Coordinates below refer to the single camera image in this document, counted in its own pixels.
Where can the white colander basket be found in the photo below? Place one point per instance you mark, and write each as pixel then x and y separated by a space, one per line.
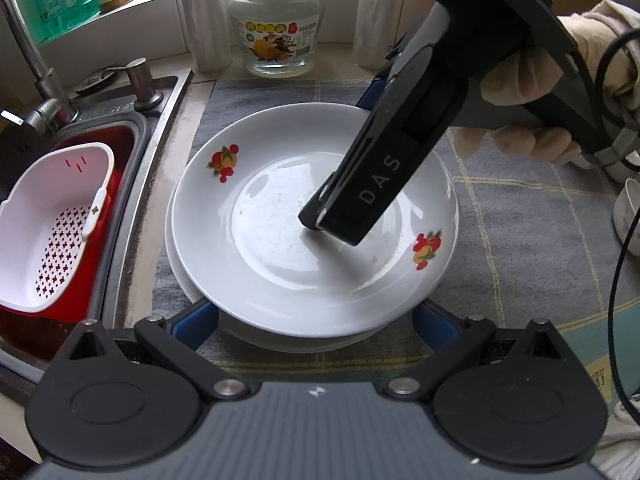
pixel 30 220

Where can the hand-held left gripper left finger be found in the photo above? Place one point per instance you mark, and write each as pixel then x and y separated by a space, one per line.
pixel 197 325

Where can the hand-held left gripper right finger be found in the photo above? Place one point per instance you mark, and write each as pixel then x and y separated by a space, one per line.
pixel 435 330

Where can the glass jar with green lid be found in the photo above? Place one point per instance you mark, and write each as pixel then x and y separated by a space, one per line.
pixel 275 10

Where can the metal sink strainer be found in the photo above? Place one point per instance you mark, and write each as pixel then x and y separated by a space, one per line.
pixel 100 79

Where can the white plate with fruit print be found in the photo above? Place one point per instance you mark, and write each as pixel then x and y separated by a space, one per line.
pixel 280 342
pixel 260 240

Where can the green detergent bottle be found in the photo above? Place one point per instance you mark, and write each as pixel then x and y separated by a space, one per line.
pixel 55 0

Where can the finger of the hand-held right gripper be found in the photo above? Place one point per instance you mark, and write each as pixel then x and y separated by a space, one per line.
pixel 369 94
pixel 312 212

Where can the white bowl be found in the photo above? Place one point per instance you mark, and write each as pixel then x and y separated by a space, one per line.
pixel 630 220

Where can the red plastic basin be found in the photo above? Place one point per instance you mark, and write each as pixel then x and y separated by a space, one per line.
pixel 50 325

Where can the steel soap dispenser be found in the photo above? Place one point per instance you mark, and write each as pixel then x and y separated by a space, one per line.
pixel 142 85

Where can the steel faucet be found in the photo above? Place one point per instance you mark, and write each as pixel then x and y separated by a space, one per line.
pixel 45 85

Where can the person's right hand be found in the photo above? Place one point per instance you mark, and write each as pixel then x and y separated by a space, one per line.
pixel 610 60

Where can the grey checked mat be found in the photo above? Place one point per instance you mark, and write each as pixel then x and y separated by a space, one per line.
pixel 525 240

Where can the clear plastic wrap roll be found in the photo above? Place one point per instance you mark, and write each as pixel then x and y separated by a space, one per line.
pixel 375 20
pixel 202 20

